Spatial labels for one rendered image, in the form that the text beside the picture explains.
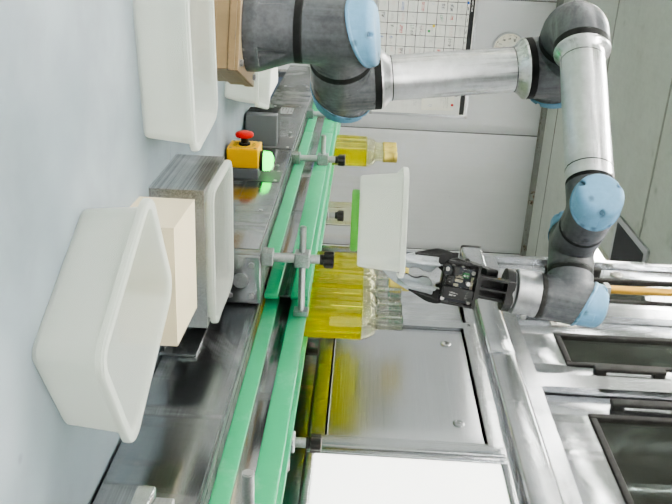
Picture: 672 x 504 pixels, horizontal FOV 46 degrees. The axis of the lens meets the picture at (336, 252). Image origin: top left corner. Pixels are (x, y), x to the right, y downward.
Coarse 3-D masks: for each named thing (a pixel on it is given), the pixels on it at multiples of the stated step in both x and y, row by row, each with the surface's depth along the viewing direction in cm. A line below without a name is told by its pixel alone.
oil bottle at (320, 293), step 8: (312, 288) 153; (320, 288) 154; (328, 288) 154; (336, 288) 154; (344, 288) 154; (312, 296) 150; (320, 296) 150; (328, 296) 151; (336, 296) 151; (344, 296) 151; (352, 296) 151; (360, 296) 151; (368, 296) 152; (376, 304) 152; (376, 312) 152
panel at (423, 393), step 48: (384, 336) 168; (432, 336) 169; (336, 384) 150; (384, 384) 151; (432, 384) 152; (480, 384) 151; (336, 432) 136; (384, 432) 137; (432, 432) 137; (480, 432) 138
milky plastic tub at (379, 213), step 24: (408, 168) 122; (360, 192) 122; (384, 192) 121; (408, 192) 120; (360, 216) 122; (384, 216) 121; (360, 240) 122; (384, 240) 121; (360, 264) 123; (384, 264) 122
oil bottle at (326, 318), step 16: (320, 304) 147; (336, 304) 147; (352, 304) 148; (368, 304) 148; (320, 320) 145; (336, 320) 145; (352, 320) 145; (368, 320) 145; (304, 336) 147; (320, 336) 146; (336, 336) 146; (352, 336) 146; (368, 336) 146
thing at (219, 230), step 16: (224, 160) 123; (224, 176) 126; (208, 192) 111; (224, 192) 127; (208, 208) 111; (224, 208) 128; (208, 224) 112; (224, 224) 130; (208, 240) 113; (224, 240) 131; (208, 256) 114; (224, 256) 132; (208, 272) 116; (224, 272) 133; (208, 288) 117; (224, 288) 129; (208, 304) 118; (224, 304) 126
